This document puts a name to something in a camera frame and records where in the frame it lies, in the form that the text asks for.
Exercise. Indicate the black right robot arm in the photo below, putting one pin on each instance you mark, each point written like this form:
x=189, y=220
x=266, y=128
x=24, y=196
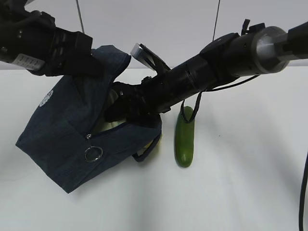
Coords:
x=257, y=50

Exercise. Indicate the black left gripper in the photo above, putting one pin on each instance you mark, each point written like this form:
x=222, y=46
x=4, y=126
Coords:
x=70, y=54

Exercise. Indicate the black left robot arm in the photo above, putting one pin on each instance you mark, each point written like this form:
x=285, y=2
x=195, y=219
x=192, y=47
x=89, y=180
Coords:
x=32, y=41

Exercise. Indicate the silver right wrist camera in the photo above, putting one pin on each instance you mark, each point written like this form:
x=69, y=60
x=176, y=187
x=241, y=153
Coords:
x=148, y=58

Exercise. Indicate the green cucumber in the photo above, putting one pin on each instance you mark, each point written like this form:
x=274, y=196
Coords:
x=184, y=142

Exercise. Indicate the green lid glass container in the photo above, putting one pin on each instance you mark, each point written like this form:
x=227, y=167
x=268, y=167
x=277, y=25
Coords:
x=101, y=125

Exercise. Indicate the dark blue lunch bag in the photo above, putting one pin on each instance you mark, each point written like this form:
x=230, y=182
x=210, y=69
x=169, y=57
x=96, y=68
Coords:
x=58, y=136

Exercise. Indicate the yellow pear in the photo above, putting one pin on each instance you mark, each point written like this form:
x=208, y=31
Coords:
x=151, y=146

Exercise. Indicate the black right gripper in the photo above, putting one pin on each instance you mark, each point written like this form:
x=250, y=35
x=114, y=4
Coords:
x=140, y=103

